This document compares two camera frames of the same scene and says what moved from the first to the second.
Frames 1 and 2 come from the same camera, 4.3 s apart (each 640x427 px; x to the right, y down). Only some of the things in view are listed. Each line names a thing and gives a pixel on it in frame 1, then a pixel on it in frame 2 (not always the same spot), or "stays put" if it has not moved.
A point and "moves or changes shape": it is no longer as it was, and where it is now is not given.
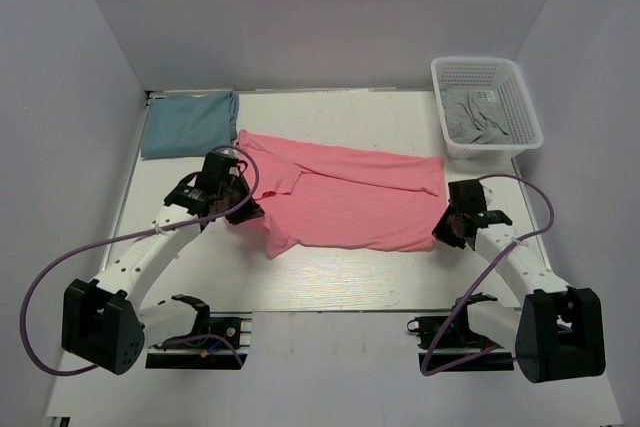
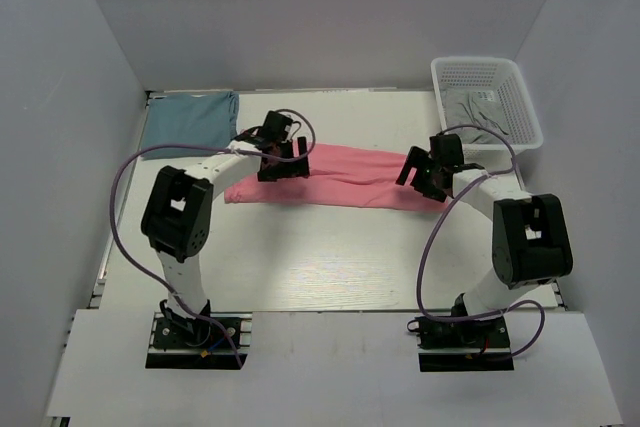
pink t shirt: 332,197 moves or changes shape
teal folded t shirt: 184,125 stays put
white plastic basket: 486,109 stays put
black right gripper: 442,233 -> 416,158
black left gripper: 250,211 -> 291,169
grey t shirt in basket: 475,115 stays put
